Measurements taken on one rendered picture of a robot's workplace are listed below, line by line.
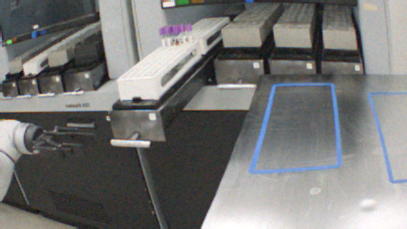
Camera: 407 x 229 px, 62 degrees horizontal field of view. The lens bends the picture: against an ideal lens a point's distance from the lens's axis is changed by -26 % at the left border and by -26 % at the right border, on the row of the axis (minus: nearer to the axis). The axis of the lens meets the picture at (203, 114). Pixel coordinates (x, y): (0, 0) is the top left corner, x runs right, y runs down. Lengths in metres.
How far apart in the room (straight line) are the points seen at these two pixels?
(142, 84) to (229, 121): 0.37
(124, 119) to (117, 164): 0.53
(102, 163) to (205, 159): 0.40
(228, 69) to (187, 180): 0.40
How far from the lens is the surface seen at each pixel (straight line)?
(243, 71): 1.16
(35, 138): 1.09
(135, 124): 0.95
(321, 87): 0.89
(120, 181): 1.52
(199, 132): 1.27
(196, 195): 1.41
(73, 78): 1.43
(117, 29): 1.37
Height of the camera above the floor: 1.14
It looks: 23 degrees down
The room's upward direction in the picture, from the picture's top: 9 degrees counter-clockwise
